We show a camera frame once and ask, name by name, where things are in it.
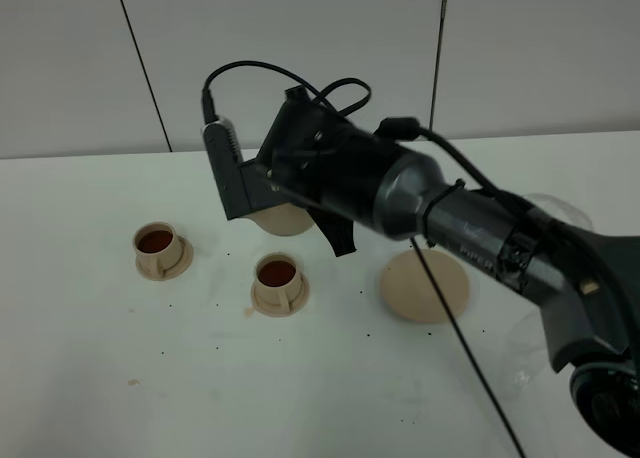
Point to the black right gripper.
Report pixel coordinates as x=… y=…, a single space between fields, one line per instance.
x=308 y=158

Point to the tan teapot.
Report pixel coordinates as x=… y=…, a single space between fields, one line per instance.
x=283 y=220

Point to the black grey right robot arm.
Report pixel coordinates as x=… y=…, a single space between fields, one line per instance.
x=404 y=181

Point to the large tan teapot saucer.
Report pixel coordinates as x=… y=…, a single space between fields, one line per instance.
x=408 y=292

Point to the middle tan saucer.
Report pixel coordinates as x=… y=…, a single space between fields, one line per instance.
x=280 y=301

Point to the middle tan teacup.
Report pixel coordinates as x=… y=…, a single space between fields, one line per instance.
x=276 y=269

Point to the tan teacup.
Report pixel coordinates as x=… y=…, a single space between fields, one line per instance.
x=158 y=250
x=276 y=269

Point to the left tan saucer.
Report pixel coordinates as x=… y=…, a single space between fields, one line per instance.
x=185 y=263

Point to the left tan teacup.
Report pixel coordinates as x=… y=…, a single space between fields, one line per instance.
x=158 y=250

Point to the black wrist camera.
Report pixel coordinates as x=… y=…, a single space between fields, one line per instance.
x=226 y=160

